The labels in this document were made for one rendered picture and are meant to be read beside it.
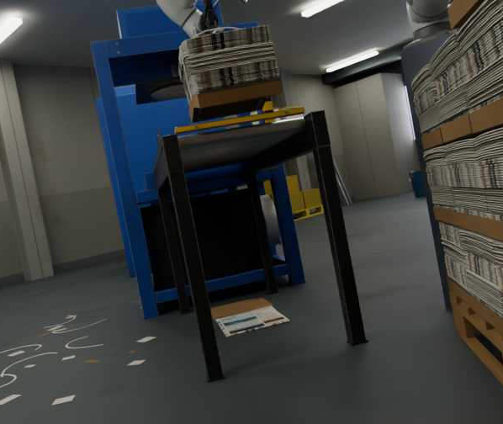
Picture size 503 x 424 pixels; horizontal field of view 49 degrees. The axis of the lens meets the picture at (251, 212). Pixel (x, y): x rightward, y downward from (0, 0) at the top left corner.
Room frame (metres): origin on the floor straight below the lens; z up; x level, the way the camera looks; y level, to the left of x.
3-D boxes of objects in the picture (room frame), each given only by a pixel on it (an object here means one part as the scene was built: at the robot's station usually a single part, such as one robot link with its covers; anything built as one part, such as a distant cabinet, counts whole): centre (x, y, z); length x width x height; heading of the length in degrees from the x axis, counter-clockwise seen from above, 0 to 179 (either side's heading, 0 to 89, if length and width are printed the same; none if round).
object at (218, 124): (1.79, -0.02, 0.81); 0.43 x 0.03 x 0.02; 101
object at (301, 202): (9.86, -0.63, 0.39); 1.39 x 1.06 x 0.79; 134
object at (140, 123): (6.12, 0.78, 1.04); 1.50 x 1.29 x 2.07; 11
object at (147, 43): (3.44, 0.29, 1.50); 0.94 x 0.68 x 0.10; 101
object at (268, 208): (3.44, 0.29, 0.38); 0.94 x 0.69 x 0.63; 101
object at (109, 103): (3.07, 0.66, 0.78); 0.09 x 0.09 x 1.55; 11
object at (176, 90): (3.44, 0.30, 1.30); 0.55 x 0.55 x 0.03; 11
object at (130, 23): (3.44, 0.29, 1.65); 0.60 x 0.45 x 0.20; 101
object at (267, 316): (2.48, 0.10, 0.00); 0.37 x 0.28 x 0.01; 11
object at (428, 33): (2.11, -0.80, 1.03); 0.22 x 0.18 x 0.06; 44
